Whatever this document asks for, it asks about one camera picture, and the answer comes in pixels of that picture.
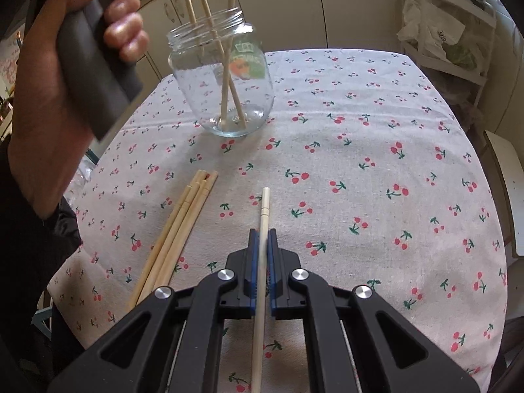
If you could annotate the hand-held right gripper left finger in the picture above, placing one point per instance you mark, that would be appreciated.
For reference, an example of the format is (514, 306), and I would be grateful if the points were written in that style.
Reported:
(254, 254)

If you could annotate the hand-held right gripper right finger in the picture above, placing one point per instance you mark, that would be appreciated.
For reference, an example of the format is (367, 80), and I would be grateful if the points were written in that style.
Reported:
(271, 254)

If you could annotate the clear glass jar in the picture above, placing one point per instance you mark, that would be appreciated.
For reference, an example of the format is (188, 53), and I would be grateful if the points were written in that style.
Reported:
(196, 90)

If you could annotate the person's left forearm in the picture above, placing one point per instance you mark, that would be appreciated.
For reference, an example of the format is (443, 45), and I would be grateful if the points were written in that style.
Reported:
(24, 254)

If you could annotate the person's left hand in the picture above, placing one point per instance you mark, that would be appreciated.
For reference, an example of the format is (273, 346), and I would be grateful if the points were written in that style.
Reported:
(41, 102)

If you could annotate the clear plastic bag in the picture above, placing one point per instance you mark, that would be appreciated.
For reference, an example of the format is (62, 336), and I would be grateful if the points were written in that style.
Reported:
(82, 180)

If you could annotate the cherry print tablecloth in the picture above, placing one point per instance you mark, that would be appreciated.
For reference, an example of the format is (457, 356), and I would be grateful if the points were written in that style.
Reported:
(348, 180)

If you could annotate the cream kitchen cabinet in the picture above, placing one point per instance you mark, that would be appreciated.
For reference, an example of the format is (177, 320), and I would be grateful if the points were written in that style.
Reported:
(286, 8)

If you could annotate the blue plastic object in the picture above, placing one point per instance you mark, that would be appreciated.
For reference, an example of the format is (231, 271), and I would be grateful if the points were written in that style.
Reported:
(43, 319)

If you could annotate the white chair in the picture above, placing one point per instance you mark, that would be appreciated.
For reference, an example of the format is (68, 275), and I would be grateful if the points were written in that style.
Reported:
(507, 180)

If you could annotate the white plastic bag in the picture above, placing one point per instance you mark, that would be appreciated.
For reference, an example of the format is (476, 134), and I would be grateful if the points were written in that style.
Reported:
(425, 28)

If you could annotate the green plastic bag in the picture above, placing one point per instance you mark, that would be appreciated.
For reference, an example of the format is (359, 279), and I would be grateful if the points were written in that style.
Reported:
(462, 55)

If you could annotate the white shelf rack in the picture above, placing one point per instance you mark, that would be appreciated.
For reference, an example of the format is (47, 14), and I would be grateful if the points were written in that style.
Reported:
(482, 73)

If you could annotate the colourful wall poster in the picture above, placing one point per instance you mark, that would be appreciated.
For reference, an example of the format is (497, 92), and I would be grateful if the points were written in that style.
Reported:
(10, 65)

